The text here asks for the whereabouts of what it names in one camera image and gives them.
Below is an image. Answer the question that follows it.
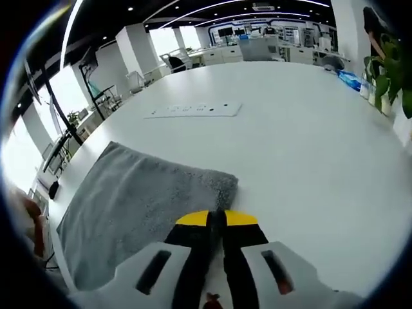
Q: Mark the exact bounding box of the small black device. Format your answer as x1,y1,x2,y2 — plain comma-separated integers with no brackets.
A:
48,180,61,201

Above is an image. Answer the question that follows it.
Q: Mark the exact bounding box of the black office chair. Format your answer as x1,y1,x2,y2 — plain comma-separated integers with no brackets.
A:
160,53,188,74

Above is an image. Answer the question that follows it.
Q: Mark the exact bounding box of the grey cap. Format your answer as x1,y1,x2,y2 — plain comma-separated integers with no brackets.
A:
321,54,346,71

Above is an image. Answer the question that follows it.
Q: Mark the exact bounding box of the blue packet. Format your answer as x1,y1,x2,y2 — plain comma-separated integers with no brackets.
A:
336,70,364,91

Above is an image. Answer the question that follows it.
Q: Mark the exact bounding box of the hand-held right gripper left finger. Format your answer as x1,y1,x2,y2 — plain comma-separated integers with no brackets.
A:
109,210,223,309

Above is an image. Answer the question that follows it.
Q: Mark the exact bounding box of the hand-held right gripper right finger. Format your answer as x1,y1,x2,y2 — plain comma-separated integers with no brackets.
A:
221,209,326,309

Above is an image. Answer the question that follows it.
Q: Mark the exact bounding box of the white office desk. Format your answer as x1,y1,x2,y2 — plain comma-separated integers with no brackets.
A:
189,44,243,66

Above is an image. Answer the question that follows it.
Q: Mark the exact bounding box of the white square column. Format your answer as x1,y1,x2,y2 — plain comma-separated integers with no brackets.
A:
115,23,162,88

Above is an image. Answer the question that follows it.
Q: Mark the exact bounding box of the black stand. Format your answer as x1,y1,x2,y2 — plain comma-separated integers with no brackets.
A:
79,62,117,120
24,57,85,146

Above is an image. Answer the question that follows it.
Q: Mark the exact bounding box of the green potted plant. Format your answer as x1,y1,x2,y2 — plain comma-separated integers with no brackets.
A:
362,37,412,119

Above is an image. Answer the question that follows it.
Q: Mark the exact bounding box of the grey towel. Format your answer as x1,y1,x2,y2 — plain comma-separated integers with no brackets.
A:
57,140,240,292

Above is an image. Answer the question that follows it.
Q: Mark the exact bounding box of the white table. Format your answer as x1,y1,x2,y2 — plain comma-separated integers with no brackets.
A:
48,61,412,309

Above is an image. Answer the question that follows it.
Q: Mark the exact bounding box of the white socket panel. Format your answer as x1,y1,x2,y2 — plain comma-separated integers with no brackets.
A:
143,102,243,120

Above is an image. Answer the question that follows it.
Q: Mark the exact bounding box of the grey mesh office chair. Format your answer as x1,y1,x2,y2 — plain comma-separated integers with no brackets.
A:
237,34,281,62

